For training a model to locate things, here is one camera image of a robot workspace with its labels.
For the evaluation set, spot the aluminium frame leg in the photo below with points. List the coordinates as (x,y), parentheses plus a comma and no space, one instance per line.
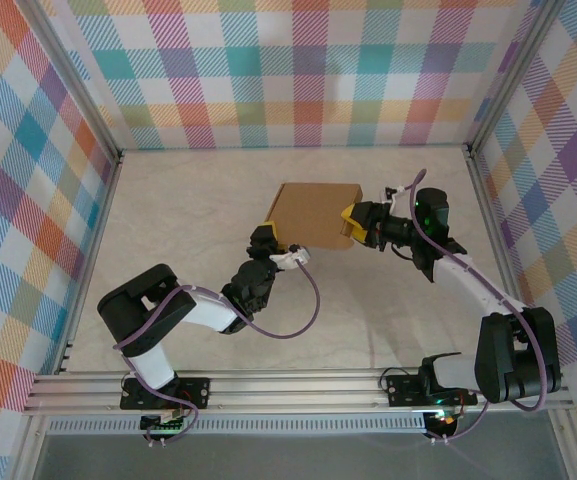
(28,450)
(568,450)

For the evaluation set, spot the black green terminal block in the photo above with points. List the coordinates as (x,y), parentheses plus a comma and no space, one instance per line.
(160,425)

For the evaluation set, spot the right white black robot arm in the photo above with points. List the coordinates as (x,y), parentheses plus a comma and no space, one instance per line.
(473,282)

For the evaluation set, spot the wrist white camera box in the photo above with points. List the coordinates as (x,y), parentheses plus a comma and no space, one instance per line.
(295,256)
(393,194)

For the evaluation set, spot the brown cardboard paper box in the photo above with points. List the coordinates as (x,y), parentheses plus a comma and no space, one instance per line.
(313,215)

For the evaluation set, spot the aluminium frame post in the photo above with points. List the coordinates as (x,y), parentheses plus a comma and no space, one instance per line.
(74,75)
(512,75)

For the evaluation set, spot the aluminium table side rail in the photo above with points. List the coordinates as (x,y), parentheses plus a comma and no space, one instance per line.
(494,225)
(95,235)

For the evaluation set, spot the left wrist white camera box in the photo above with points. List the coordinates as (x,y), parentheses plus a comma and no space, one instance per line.
(295,256)

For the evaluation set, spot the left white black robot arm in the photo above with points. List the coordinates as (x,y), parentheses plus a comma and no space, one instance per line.
(213,312)

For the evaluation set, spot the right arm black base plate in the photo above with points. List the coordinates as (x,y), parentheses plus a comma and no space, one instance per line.
(403,390)

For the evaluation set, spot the orange black round connector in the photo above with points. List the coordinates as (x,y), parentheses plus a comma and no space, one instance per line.
(445,422)

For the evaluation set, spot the long aluminium mounting rail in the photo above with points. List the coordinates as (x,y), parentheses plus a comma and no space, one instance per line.
(293,390)

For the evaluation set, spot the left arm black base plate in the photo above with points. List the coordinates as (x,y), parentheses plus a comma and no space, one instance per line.
(198,390)

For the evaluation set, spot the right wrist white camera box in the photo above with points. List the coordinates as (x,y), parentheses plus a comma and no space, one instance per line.
(393,194)

